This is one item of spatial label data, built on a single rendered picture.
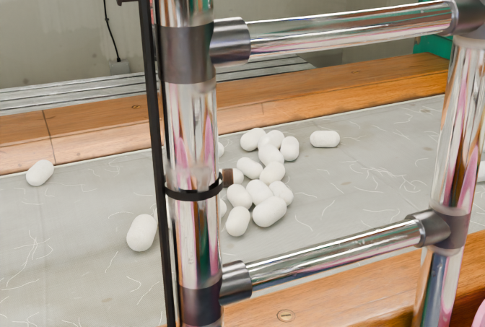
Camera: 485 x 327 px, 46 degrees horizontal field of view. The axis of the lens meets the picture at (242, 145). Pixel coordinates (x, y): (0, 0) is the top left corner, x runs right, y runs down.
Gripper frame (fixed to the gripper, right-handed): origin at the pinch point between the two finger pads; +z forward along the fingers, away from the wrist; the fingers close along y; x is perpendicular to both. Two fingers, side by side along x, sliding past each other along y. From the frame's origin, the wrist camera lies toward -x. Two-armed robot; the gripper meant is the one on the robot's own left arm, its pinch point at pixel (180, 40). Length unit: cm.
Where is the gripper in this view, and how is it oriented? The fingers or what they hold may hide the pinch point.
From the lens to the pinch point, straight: 64.5
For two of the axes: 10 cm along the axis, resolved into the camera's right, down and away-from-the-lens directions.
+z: 3.0, 8.8, -3.6
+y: 9.2, -1.8, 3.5
